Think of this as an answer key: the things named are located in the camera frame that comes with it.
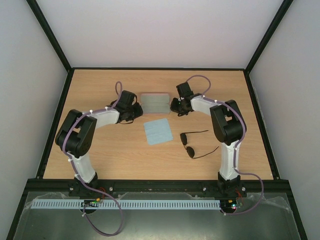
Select black enclosure frame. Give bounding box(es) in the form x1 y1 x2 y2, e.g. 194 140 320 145
0 0 320 240

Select light blue cleaning cloth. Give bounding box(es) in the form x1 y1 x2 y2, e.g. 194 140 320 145
143 118 173 146

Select pink glasses case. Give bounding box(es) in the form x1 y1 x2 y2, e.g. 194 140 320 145
140 92 171 114

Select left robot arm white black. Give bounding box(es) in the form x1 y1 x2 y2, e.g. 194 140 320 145
55 90 143 198

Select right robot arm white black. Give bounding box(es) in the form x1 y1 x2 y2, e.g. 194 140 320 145
170 82 247 196

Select purple cable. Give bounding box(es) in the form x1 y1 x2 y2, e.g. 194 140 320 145
185 75 266 217
62 80 125 237

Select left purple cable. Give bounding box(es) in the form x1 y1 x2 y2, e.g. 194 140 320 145
62 80 125 237

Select light blue slotted cable duct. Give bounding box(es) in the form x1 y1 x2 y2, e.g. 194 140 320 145
31 199 221 210

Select left controller board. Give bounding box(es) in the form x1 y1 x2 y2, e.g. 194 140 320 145
79 198 104 209

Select right controller board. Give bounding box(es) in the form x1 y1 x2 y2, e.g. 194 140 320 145
220 197 244 212

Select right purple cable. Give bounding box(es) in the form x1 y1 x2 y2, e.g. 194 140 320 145
185 75 266 217

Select black gold sunglasses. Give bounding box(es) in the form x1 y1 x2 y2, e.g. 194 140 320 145
179 130 220 160

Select controller board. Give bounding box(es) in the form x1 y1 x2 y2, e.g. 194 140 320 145
79 198 104 209
220 197 244 212

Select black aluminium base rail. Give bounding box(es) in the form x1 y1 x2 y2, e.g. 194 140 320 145
24 178 291 200

